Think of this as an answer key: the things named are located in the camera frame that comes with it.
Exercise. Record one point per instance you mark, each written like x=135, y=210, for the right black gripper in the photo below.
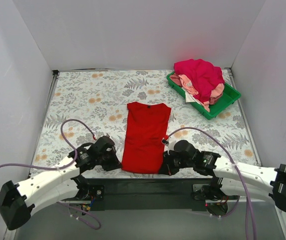
x=168, y=162

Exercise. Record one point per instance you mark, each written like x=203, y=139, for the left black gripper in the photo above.
x=113, y=161

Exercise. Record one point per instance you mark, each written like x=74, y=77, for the red t shirt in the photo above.
x=146, y=127

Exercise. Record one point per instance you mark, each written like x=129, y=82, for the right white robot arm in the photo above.
x=227, y=178

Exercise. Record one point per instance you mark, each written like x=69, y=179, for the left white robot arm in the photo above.
x=19, y=201

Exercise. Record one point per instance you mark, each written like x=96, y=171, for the floral table cloth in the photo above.
x=88, y=104

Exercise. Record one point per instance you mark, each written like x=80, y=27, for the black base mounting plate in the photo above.
x=152, y=193

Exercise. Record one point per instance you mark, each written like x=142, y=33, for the white garment in tray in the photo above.
x=189, y=98

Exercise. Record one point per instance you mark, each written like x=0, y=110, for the pink t shirt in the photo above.
x=186, y=84

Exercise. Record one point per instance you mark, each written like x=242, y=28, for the green plastic tray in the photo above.
x=230, y=96

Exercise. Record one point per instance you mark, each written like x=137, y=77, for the magenta t shirt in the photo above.
x=204, y=76

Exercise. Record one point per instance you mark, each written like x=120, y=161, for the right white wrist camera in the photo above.
x=165, y=140

